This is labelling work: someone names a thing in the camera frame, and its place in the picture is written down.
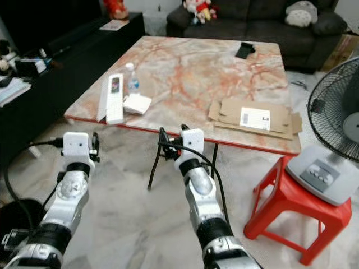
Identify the marble pattern folding table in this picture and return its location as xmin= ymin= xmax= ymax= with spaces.
xmin=64 ymin=36 xmax=303 ymax=191

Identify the black television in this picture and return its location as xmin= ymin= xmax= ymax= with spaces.
xmin=0 ymin=0 xmax=105 ymax=54

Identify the flattened brown cardboard box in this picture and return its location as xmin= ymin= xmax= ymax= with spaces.
xmin=208 ymin=96 xmax=304 ymax=141

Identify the black rubbish bin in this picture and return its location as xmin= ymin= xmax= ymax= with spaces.
xmin=0 ymin=197 xmax=47 ymax=269

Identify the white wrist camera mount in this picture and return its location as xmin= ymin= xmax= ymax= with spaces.
xmin=174 ymin=128 xmax=205 ymax=164
xmin=62 ymin=131 xmax=94 ymax=165

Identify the clear plastic water bottle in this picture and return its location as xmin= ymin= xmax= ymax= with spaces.
xmin=124 ymin=62 xmax=141 ymax=96

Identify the white and red booklet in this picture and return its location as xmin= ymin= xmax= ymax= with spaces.
xmin=99 ymin=20 xmax=130 ymax=32

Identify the clear plastic trash piece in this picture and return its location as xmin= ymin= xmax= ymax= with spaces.
xmin=2 ymin=226 xmax=33 ymax=259

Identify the grey round plush toy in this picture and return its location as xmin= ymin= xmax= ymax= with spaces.
xmin=284 ymin=0 xmax=319 ymax=28

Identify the doll plush in red clothes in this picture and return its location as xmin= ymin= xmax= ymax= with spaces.
xmin=182 ymin=0 xmax=217 ymax=25

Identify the brown cardboard carton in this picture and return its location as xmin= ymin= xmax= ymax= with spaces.
xmin=320 ymin=34 xmax=359 ymax=73

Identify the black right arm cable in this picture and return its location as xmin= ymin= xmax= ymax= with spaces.
xmin=158 ymin=140 xmax=231 ymax=228

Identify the black low cabinet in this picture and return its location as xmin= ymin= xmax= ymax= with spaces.
xmin=0 ymin=12 xmax=145 ymax=170

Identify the dark grey sofa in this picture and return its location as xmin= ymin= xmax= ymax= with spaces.
xmin=165 ymin=0 xmax=349 ymax=73

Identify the red plush toy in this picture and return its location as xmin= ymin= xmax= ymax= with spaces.
xmin=102 ymin=0 xmax=130 ymax=21

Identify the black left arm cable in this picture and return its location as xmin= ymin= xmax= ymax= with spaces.
xmin=3 ymin=137 xmax=64 ymax=233

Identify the stack of white papers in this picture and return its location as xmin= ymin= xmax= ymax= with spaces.
xmin=0 ymin=77 xmax=32 ymax=108

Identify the black electronic device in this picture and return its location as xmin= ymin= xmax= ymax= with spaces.
xmin=15 ymin=56 xmax=46 ymax=77

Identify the tall white product box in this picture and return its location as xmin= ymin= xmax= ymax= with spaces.
xmin=96 ymin=73 xmax=126 ymax=126

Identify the grey fan with black grille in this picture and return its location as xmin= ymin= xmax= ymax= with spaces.
xmin=286 ymin=56 xmax=359 ymax=207

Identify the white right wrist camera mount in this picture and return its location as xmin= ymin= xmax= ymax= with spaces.
xmin=174 ymin=128 xmax=205 ymax=164

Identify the black wallet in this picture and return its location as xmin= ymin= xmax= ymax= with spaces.
xmin=235 ymin=41 xmax=257 ymax=60

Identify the red plastic stool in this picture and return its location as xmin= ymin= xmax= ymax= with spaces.
xmin=243 ymin=155 xmax=353 ymax=266

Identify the small flat white box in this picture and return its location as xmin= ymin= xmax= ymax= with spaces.
xmin=122 ymin=93 xmax=153 ymax=116

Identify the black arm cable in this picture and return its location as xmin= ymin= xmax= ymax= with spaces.
xmin=158 ymin=140 xmax=231 ymax=228
xmin=3 ymin=137 xmax=64 ymax=233

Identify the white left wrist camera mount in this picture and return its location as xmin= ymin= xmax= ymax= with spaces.
xmin=62 ymin=131 xmax=94 ymax=165

